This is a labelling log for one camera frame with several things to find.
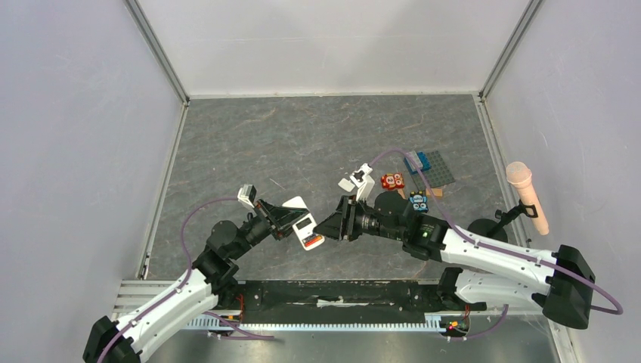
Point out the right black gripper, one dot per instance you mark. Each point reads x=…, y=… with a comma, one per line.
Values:
x=347, y=218

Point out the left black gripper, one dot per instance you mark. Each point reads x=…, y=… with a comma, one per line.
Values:
x=278, y=216

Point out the white battery cover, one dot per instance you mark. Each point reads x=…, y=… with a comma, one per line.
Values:
x=346, y=185

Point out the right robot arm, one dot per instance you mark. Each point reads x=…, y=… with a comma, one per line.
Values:
x=497, y=273

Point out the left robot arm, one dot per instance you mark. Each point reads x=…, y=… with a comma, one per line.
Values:
x=208, y=281

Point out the red owl number block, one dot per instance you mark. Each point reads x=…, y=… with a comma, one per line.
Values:
x=392, y=181

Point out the blue owl number block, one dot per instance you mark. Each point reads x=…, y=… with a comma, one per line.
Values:
x=419, y=201

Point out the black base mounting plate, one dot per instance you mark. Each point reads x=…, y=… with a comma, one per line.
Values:
x=341, y=301

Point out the grey lego brick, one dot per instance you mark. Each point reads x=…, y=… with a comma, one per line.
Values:
x=413, y=160

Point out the blue lego brick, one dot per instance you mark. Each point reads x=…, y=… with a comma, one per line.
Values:
x=426, y=165

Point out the grey lego baseplate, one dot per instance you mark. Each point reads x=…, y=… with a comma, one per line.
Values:
x=438, y=176

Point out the black microphone stand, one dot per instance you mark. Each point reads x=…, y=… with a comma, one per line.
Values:
x=495, y=229

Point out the pink microphone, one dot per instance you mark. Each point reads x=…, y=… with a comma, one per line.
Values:
x=520, y=177

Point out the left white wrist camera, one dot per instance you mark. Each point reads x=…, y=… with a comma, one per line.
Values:
x=246, y=196

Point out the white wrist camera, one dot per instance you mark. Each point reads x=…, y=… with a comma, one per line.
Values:
x=246, y=196
x=363, y=181

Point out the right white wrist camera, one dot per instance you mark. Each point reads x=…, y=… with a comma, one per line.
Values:
x=363, y=181

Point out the white slotted cable duct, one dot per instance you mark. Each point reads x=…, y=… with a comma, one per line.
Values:
x=429, y=323

